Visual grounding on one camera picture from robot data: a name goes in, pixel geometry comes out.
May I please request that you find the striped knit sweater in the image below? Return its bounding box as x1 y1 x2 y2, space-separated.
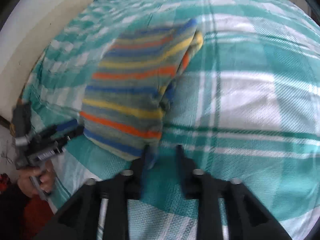
80 19 203 161

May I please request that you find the beige headboard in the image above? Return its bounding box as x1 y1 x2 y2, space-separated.
1 0 93 121

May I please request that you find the person's red clothing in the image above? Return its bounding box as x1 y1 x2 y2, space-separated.
1 173 53 239

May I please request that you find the teal plaid bedspread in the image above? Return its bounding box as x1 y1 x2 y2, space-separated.
22 0 319 239

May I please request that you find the person's left hand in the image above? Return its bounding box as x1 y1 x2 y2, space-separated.
17 160 56 198

